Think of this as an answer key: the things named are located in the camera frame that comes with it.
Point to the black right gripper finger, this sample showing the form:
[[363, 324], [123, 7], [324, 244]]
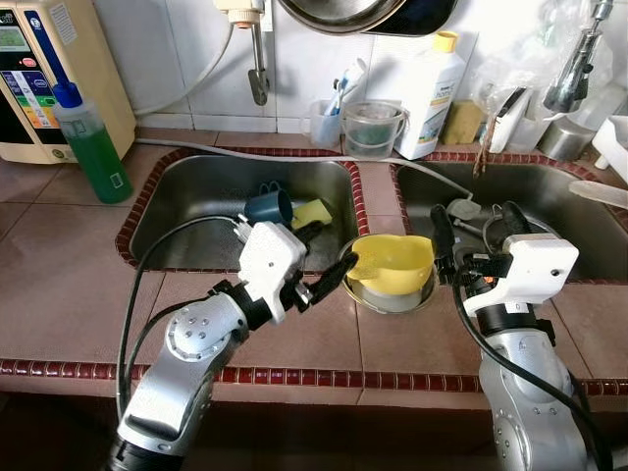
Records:
[[516, 220], [444, 240]]

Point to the blue plastic mug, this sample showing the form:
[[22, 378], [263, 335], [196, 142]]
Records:
[[267, 206]]

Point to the stainless steel bowl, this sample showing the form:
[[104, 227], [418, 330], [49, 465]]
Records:
[[392, 304]]

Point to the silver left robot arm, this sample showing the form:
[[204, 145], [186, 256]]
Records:
[[186, 363]]

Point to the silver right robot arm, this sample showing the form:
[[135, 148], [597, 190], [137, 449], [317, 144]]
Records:
[[530, 392]]

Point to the yellow dish sponge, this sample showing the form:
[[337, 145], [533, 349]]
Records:
[[314, 214]]

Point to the round metal pot lid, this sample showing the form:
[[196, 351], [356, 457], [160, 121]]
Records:
[[551, 228]]

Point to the steel sink basin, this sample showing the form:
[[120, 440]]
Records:
[[196, 196], [589, 245]]

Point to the white plastic holder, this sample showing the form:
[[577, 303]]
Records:
[[525, 132]]

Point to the white plastic spatula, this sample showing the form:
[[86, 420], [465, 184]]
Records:
[[601, 193]]

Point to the small steel cup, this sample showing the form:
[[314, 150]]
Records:
[[564, 142]]

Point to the yellow sponge block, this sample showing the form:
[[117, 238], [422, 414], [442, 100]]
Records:
[[461, 123]]

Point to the white dish rack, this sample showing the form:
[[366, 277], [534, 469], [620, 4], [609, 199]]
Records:
[[610, 147]]

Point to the white detergent bottle yellow cap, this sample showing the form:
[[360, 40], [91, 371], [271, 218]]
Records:
[[430, 98]]

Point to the chrome sink faucet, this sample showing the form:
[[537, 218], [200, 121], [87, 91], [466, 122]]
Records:
[[574, 78]]

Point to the dark brown base cabinet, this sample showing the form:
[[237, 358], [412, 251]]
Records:
[[343, 442]]

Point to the clear plastic bag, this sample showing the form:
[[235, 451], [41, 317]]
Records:
[[520, 59]]

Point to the white blue toothbrush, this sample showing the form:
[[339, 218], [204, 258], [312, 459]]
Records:
[[353, 74]]

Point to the beige appliance tube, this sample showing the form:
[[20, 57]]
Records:
[[201, 83]]

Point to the hanging steel pan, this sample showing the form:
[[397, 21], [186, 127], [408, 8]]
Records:
[[363, 15]]

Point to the green dish soap bottle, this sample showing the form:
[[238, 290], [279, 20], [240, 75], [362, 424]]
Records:
[[93, 157]]

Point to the beige water ionizer appliance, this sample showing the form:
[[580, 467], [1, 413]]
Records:
[[59, 69]]

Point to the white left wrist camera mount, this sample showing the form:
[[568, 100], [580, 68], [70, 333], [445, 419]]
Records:
[[272, 265]]

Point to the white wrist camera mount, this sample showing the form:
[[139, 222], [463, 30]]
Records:
[[535, 267], [272, 265]]

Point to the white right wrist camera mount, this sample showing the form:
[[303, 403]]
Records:
[[535, 267]]

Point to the metal wall tap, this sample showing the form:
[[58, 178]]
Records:
[[257, 78]]

